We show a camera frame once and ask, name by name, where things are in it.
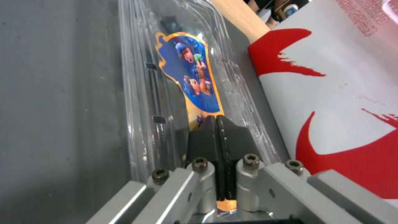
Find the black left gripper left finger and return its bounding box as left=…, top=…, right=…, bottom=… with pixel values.
left=84, top=115, right=219, bottom=224

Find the white and red takeout bag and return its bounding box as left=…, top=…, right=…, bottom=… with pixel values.
left=248, top=0, right=398, bottom=201

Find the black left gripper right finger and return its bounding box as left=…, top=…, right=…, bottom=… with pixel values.
left=215, top=115, right=398, bottom=224

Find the light wooden board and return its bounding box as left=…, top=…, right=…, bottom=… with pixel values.
left=208, top=0, right=271, bottom=44

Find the clear plastic takeout container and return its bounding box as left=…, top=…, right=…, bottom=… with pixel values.
left=116, top=0, right=288, bottom=187

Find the blue cartoon sticker label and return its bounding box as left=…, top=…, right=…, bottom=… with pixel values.
left=155, top=32, right=238, bottom=214

